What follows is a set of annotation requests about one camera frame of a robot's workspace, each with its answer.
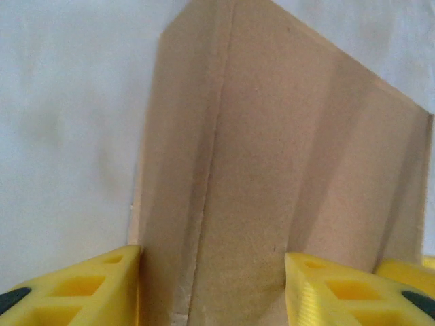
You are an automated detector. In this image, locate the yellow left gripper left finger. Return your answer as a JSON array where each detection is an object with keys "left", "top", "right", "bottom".
[{"left": 0, "top": 244, "right": 142, "bottom": 326}]

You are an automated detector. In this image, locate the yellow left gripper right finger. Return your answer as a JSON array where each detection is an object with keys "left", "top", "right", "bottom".
[{"left": 284, "top": 251, "right": 435, "bottom": 326}]

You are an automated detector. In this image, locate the brown cardboard box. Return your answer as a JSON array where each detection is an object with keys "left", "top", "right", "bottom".
[{"left": 128, "top": 0, "right": 435, "bottom": 326}]

